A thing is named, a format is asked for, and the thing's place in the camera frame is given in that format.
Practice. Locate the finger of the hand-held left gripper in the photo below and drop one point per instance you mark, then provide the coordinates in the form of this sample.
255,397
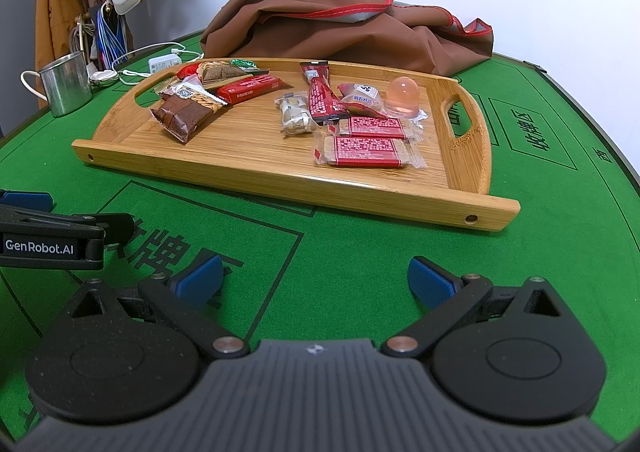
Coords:
27,201
119,228

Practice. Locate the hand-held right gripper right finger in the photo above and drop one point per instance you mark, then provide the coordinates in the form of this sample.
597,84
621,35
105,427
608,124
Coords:
430,282

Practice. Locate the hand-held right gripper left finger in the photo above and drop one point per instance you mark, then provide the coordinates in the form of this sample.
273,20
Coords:
200,277

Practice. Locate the brown cake packet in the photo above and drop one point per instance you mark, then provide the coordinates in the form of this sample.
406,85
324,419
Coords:
182,117

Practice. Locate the wooden tray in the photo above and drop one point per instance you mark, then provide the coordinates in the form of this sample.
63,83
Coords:
250,152

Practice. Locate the red label cracker packet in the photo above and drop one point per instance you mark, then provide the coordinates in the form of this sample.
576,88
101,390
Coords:
370,150
375,127

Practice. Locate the clear wafer packet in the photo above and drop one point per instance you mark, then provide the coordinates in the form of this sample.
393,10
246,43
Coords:
200,95

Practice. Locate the beige nut candy packet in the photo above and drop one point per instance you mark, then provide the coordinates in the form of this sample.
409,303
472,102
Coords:
295,115

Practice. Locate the pink jelly cup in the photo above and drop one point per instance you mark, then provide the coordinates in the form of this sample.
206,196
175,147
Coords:
404,95

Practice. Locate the red bar snack packet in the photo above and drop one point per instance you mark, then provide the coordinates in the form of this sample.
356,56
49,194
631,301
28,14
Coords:
255,87

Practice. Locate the pink pastry packet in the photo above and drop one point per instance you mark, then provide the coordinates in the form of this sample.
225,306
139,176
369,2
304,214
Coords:
362,95

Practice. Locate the green pea packet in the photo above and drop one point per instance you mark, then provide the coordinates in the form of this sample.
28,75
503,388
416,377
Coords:
245,63

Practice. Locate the long red snack packet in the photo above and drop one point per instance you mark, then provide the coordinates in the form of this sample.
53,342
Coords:
322,100

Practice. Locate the metal cup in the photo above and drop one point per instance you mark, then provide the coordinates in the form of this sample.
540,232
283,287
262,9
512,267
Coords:
65,82

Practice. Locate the round white device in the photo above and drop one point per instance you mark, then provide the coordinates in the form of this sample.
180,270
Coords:
104,77

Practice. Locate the white power adapter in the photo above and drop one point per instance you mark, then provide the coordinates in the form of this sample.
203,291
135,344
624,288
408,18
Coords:
164,63

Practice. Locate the brown cloth bag red trim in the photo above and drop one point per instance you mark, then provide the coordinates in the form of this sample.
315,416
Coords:
300,32

